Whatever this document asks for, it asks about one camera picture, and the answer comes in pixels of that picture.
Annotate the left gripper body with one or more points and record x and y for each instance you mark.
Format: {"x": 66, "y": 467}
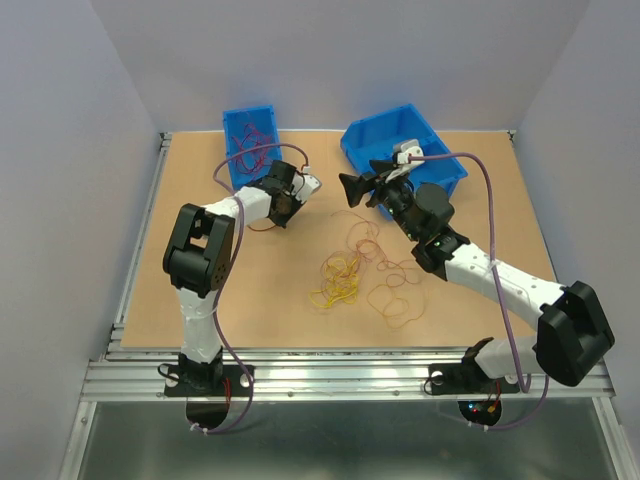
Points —
{"x": 290, "y": 207}

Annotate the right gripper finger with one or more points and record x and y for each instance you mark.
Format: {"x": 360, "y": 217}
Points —
{"x": 356, "y": 187}
{"x": 381, "y": 167}

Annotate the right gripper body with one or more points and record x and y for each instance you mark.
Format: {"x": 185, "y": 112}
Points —
{"x": 394, "y": 195}

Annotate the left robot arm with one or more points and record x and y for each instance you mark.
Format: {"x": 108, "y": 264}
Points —
{"x": 198, "y": 260}

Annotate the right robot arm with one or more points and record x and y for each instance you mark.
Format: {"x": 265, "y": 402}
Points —
{"x": 572, "y": 333}

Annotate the small blue bin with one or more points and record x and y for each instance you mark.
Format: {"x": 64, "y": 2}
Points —
{"x": 246, "y": 132}

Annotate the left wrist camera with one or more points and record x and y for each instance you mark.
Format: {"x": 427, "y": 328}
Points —
{"x": 304, "y": 186}

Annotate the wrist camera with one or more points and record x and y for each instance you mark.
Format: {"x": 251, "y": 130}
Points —
{"x": 304, "y": 186}
{"x": 407, "y": 156}

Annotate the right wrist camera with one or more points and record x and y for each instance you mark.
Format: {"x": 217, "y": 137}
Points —
{"x": 407, "y": 156}

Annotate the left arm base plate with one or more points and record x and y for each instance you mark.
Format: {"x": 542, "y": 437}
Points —
{"x": 219, "y": 382}

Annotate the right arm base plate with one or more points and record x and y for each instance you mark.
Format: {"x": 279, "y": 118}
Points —
{"x": 462, "y": 379}

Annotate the aluminium rail frame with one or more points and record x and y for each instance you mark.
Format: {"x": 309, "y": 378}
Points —
{"x": 339, "y": 392}

